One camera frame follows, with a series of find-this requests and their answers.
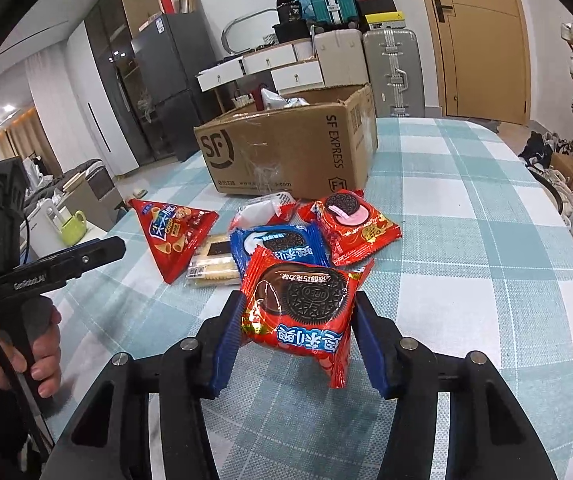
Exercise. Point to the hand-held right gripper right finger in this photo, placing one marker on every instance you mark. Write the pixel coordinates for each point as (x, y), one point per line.
(371, 350)

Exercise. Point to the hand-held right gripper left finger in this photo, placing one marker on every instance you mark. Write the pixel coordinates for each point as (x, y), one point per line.
(224, 350)

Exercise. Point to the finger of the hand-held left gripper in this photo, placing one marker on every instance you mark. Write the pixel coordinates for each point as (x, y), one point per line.
(96, 252)

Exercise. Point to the red triangular snack packet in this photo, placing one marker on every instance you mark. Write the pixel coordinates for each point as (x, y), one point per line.
(171, 235)

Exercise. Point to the red chocolate cookie packet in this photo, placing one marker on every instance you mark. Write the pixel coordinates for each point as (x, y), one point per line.
(299, 310)

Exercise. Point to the clear cracker packet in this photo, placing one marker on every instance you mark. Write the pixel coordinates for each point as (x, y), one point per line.
(211, 265)

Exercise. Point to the red pink-cream cookie packet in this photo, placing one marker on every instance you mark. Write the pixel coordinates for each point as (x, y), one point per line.
(361, 232)

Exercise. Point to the blue cookie packet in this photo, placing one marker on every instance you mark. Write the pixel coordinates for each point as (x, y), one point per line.
(286, 245)

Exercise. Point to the white silver snack packet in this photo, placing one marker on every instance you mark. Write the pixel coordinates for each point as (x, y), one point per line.
(261, 210)

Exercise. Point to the white red-print snack packet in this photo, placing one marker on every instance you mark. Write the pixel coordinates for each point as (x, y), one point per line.
(279, 100)

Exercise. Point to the person's left hand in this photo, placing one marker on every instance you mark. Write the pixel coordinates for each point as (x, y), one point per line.
(46, 350)

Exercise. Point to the green mug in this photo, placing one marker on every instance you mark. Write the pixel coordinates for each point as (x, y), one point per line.
(72, 227)

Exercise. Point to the white appliance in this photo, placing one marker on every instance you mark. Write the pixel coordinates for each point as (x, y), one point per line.
(46, 230)

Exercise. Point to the grey sofa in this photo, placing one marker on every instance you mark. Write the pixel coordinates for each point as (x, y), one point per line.
(91, 180)

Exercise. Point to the pair of cream slippers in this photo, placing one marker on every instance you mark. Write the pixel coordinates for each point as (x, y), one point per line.
(140, 192)

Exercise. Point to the brown curtain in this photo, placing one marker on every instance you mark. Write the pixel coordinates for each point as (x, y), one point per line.
(31, 145)

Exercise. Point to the white curtain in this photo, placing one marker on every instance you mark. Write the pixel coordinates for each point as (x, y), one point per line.
(49, 115)

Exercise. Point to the glass door cabinet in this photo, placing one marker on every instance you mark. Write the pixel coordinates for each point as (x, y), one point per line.
(116, 70)

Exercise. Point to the black refrigerator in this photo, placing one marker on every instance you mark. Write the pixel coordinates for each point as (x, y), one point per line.
(176, 85)

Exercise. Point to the small flat cardboard box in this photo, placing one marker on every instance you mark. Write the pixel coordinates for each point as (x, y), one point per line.
(150, 24)

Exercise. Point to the white dresser with drawers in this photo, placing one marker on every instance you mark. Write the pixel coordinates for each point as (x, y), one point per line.
(266, 62)

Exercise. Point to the small brown cardboard box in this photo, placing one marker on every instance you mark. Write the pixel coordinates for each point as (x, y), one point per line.
(571, 175)

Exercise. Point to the oval silver mirror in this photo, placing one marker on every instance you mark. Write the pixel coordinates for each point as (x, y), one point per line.
(246, 25)

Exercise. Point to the silver suitcase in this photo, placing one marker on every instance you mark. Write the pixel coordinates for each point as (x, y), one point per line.
(391, 70)

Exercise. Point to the black storage box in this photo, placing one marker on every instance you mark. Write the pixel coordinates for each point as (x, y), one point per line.
(291, 32)

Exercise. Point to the beige suitcase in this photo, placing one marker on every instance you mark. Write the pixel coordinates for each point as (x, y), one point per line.
(341, 57)

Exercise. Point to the black printed box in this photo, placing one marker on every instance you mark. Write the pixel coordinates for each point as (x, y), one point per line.
(290, 10)

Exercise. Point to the wooden door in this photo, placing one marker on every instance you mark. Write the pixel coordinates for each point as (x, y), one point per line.
(481, 50)

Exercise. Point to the yellow black shoe box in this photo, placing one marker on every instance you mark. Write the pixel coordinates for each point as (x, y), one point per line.
(386, 21)

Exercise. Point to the plain black shoe box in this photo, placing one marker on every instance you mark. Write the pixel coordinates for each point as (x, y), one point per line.
(376, 7)

